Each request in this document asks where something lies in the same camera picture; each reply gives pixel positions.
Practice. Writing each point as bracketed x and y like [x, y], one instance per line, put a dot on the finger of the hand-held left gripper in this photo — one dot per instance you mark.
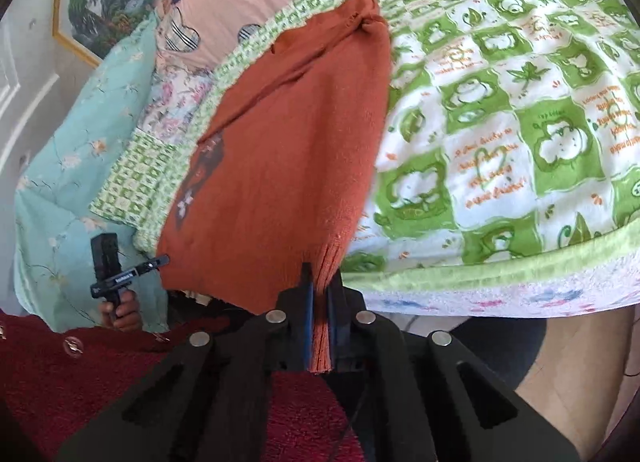
[152, 264]

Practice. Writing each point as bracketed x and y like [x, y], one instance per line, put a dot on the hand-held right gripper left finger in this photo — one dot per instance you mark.
[308, 309]

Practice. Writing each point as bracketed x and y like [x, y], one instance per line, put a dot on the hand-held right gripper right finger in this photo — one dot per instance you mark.
[336, 322]

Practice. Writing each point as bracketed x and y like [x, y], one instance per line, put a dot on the orange knit sweater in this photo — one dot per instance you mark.
[285, 152]

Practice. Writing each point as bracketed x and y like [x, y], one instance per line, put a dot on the person's left hand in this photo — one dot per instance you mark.
[129, 309]

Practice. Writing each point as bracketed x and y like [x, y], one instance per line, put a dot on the teal floral quilt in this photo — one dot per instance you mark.
[85, 152]

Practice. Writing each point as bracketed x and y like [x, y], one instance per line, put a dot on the red knit cardigan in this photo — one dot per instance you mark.
[65, 382]

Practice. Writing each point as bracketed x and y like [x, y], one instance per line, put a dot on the pale floral pillow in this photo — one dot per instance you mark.
[172, 102]

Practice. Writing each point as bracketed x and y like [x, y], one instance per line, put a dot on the white floral bedsheet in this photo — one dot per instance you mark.
[500, 297]

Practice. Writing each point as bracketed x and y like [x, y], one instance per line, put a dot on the pink heart pattern pillow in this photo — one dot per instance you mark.
[225, 7]

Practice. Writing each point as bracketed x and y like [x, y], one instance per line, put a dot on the green checked printed blanket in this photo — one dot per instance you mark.
[500, 107]

